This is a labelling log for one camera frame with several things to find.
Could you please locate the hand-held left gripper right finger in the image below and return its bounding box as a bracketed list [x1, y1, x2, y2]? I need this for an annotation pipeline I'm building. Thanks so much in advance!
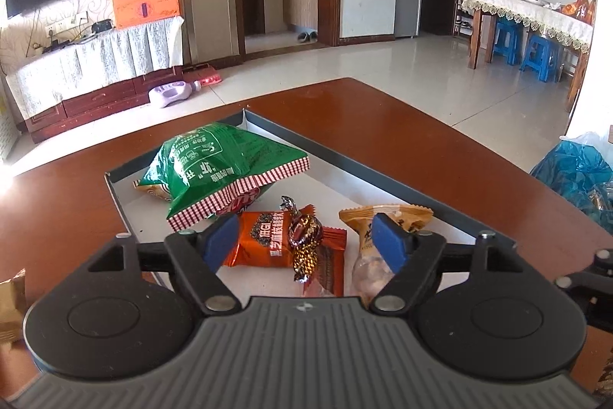
[368, 212, 525, 315]

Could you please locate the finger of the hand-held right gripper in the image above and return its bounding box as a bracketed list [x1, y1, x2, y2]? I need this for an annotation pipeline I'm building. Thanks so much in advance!
[587, 287, 613, 329]
[554, 248, 613, 295]

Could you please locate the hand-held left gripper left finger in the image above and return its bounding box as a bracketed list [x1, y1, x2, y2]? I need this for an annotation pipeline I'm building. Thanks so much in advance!
[86, 212, 243, 315]

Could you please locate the small orange snack packet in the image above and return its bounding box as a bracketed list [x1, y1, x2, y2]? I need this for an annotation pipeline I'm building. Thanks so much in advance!
[223, 210, 348, 297]

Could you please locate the yellow snack packet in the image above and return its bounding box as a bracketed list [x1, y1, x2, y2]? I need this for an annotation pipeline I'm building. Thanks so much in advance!
[339, 204, 434, 299]

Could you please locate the grey cardboard box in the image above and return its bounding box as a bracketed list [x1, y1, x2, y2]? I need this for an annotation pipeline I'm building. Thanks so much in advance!
[104, 107, 518, 295]

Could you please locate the foil candy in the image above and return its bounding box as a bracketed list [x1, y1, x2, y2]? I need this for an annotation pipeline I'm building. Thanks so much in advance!
[280, 195, 324, 283]

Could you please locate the green snack bag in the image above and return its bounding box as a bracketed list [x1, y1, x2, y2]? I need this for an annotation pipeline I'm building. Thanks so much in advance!
[133, 122, 310, 232]

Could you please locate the blue plastic bag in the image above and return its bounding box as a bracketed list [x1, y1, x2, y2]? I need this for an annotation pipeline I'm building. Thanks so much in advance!
[529, 132, 613, 228]

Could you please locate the purple plastic bottle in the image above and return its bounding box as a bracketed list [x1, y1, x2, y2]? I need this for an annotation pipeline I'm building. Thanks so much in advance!
[148, 79, 202, 109]

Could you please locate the pink plastic object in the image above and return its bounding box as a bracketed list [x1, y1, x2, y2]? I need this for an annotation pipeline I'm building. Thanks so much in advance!
[183, 64, 223, 88]

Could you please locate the dark red television cabinet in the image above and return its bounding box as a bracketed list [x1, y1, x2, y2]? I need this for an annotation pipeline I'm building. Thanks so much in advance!
[23, 66, 185, 145]

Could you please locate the small cardboard box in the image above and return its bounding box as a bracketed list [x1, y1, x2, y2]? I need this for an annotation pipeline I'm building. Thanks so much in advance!
[0, 269, 27, 343]

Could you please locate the wooden dining table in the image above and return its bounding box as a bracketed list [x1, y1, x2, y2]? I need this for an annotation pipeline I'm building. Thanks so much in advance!
[460, 0, 597, 113]

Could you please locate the tv cabinet with cloth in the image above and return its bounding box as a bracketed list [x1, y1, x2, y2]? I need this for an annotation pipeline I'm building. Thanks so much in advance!
[5, 15, 186, 118]

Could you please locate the blue plastic stool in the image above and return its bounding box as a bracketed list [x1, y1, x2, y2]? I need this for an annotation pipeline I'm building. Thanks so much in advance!
[520, 33, 565, 83]
[492, 18, 525, 66]

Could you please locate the shoe rack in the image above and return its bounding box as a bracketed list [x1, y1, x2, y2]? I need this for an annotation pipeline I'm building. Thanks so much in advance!
[452, 0, 475, 38]

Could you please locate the orange snack bag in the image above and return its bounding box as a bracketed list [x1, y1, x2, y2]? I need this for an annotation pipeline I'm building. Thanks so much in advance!
[572, 0, 597, 24]

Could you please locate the lace tablecloth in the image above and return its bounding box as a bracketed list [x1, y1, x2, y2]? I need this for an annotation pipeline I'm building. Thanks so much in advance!
[461, 0, 597, 54]

